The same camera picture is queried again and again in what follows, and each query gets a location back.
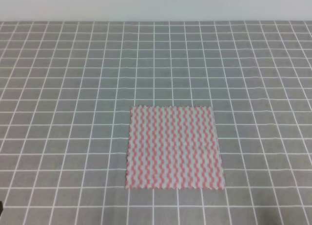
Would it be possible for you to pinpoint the pink white wavy towel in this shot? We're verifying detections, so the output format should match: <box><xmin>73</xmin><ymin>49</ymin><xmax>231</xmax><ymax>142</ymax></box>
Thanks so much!
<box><xmin>125</xmin><ymin>105</ymin><xmax>225</xmax><ymax>190</ymax></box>

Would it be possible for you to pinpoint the grey checked tablecloth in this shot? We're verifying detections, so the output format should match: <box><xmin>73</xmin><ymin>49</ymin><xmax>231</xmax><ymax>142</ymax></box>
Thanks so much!
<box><xmin>0</xmin><ymin>21</ymin><xmax>312</xmax><ymax>225</ymax></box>

